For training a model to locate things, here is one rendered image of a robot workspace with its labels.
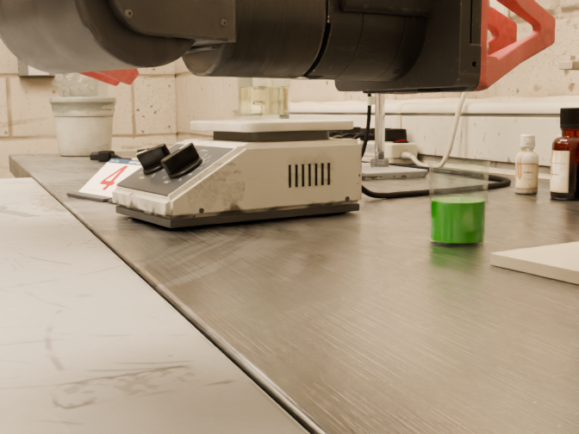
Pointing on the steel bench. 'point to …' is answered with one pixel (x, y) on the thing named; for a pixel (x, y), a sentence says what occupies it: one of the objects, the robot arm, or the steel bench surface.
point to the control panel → (139, 181)
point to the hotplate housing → (258, 181)
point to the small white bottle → (526, 166)
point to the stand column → (379, 133)
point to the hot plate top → (271, 125)
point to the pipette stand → (531, 263)
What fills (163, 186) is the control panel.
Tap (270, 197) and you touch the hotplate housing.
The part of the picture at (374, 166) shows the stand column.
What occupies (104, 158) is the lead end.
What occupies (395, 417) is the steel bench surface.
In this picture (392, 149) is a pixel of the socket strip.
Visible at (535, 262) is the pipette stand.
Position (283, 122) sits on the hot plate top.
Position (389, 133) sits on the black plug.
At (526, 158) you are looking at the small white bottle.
